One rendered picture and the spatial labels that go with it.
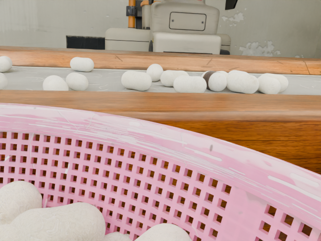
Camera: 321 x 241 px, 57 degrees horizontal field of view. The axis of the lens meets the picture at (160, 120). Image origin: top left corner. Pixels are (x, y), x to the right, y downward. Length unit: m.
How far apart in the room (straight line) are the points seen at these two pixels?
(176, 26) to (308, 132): 0.87
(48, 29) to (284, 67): 2.04
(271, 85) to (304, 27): 2.56
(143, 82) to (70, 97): 0.15
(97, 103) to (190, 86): 0.17
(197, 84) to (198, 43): 0.69
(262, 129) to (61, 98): 0.11
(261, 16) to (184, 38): 1.76
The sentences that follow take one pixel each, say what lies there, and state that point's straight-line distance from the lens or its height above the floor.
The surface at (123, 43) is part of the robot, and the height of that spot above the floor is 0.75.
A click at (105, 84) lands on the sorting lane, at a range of 0.36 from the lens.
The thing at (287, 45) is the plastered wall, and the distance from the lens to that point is 2.83.
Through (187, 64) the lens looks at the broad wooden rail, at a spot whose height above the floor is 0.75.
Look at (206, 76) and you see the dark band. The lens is 0.35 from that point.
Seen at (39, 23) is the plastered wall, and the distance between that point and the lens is 2.46.
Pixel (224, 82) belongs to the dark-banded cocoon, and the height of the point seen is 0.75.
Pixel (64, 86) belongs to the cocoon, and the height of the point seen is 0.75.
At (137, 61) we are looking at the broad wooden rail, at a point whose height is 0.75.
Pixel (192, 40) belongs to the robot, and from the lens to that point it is 0.99.
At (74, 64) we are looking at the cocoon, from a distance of 0.46.
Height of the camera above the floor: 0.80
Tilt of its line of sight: 16 degrees down
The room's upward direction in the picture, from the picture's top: 3 degrees clockwise
